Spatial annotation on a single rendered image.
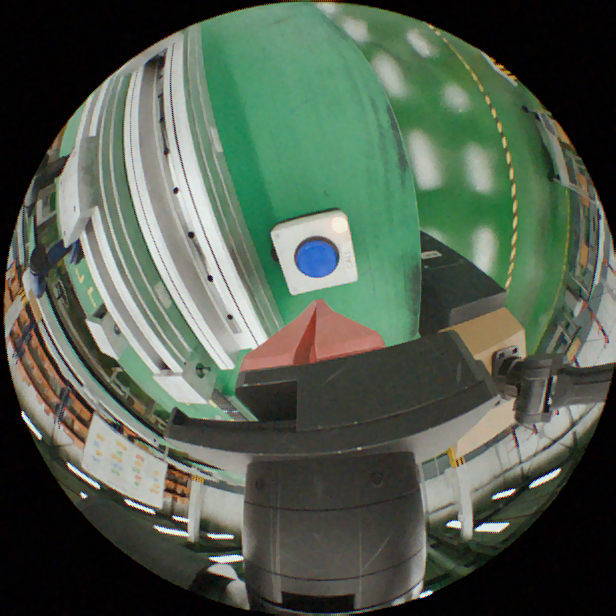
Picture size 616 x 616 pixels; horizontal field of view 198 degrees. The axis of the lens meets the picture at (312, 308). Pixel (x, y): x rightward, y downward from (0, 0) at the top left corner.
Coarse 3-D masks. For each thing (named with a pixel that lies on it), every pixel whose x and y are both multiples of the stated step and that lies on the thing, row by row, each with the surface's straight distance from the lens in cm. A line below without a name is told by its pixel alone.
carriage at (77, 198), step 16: (80, 144) 41; (80, 160) 39; (64, 176) 45; (80, 176) 37; (64, 192) 43; (80, 192) 35; (64, 208) 42; (80, 208) 34; (64, 224) 42; (80, 224) 38; (64, 240) 43
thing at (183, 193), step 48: (192, 48) 42; (144, 96) 36; (192, 96) 28; (144, 144) 29; (192, 144) 22; (144, 192) 26; (192, 192) 21; (192, 240) 25; (240, 240) 24; (192, 288) 26; (240, 288) 22; (240, 336) 32
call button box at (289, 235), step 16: (336, 208) 26; (288, 224) 22; (304, 224) 21; (320, 224) 21; (288, 240) 21; (304, 240) 21; (320, 240) 21; (336, 240) 21; (272, 256) 26; (288, 256) 22; (352, 256) 22; (288, 272) 23; (336, 272) 23; (352, 272) 23; (304, 288) 24; (320, 288) 24
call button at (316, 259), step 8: (304, 248) 20; (312, 248) 20; (320, 248) 20; (328, 248) 20; (304, 256) 20; (312, 256) 20; (320, 256) 20; (328, 256) 20; (336, 256) 21; (304, 264) 21; (312, 264) 21; (320, 264) 21; (328, 264) 21; (304, 272) 21; (312, 272) 21; (320, 272) 21; (328, 272) 21
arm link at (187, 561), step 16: (96, 496) 12; (96, 512) 11; (112, 512) 11; (128, 512) 12; (112, 528) 10; (128, 528) 10; (144, 528) 11; (128, 544) 9; (144, 544) 9; (160, 544) 10; (176, 544) 11; (144, 560) 9; (160, 560) 9; (176, 560) 9; (192, 560) 9; (208, 560) 10; (176, 576) 8; (192, 576) 8; (208, 576) 9
